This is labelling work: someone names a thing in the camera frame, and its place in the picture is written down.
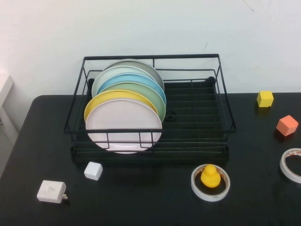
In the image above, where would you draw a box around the pink round plate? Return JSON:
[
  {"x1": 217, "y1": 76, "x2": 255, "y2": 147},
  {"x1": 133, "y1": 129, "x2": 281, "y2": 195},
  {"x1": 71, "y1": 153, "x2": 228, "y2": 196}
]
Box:
[{"x1": 85, "y1": 99, "x2": 163, "y2": 154}]

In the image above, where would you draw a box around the white cabinet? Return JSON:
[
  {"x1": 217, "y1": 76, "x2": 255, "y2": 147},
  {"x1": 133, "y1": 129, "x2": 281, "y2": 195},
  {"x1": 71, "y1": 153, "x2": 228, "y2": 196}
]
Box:
[{"x1": 0, "y1": 75, "x2": 21, "y2": 178}]

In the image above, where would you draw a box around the orange cube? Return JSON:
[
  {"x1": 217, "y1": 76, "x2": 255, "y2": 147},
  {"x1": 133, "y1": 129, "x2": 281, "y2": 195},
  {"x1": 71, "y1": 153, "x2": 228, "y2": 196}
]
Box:
[{"x1": 276, "y1": 114, "x2": 299, "y2": 137}]

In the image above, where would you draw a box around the yellow rubber duck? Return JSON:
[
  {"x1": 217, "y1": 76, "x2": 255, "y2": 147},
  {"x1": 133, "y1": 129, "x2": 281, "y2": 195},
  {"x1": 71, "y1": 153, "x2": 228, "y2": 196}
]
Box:
[{"x1": 200, "y1": 164, "x2": 221, "y2": 188}]

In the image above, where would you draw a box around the small white cube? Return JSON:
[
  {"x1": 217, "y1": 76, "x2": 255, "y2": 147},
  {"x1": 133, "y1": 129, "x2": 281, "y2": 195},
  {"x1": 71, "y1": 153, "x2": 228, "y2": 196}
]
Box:
[{"x1": 84, "y1": 161, "x2": 103, "y2": 181}]

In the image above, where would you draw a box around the black wire dish rack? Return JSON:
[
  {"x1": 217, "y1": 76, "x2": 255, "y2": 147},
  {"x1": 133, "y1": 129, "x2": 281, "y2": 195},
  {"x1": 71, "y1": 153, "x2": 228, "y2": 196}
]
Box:
[{"x1": 63, "y1": 54, "x2": 237, "y2": 163}]

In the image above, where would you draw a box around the yellow round plate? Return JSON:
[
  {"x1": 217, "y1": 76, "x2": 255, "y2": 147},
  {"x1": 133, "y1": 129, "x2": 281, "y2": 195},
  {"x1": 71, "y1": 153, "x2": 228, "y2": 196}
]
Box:
[{"x1": 84, "y1": 90, "x2": 158, "y2": 123}]

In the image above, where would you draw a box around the yellow cube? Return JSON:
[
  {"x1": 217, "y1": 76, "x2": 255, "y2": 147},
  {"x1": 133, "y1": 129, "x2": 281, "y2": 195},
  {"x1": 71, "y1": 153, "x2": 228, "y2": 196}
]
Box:
[{"x1": 256, "y1": 90, "x2": 274, "y2": 108}]

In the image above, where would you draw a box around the pale white round plate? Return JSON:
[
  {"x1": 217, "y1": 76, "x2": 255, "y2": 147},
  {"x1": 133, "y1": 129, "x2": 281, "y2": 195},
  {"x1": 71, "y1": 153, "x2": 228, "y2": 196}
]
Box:
[{"x1": 91, "y1": 66, "x2": 151, "y2": 97}]

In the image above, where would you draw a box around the white power adapter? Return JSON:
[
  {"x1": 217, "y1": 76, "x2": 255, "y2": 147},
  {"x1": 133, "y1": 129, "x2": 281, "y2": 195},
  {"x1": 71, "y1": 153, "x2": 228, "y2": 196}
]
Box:
[{"x1": 36, "y1": 180, "x2": 69, "y2": 202}]

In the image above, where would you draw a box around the blue round plate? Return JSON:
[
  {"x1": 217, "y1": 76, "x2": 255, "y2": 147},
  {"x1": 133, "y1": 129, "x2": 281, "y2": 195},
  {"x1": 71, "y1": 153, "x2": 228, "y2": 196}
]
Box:
[{"x1": 96, "y1": 73, "x2": 167, "y2": 105}]

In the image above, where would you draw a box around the green round plate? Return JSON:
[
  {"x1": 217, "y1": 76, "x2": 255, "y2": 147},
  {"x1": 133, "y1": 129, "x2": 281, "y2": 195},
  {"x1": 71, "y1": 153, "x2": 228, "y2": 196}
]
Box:
[{"x1": 100, "y1": 82, "x2": 166, "y2": 123}]

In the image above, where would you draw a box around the white tape roll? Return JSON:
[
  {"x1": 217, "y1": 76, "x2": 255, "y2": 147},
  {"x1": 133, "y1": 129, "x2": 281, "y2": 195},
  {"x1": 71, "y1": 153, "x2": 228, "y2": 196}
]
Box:
[
  {"x1": 279, "y1": 147, "x2": 301, "y2": 184},
  {"x1": 190, "y1": 163, "x2": 231, "y2": 202}
]

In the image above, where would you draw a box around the grey round plate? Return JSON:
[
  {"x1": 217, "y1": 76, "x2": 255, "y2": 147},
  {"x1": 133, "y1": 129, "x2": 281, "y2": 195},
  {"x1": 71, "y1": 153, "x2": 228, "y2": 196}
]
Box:
[{"x1": 103, "y1": 59, "x2": 165, "y2": 90}]

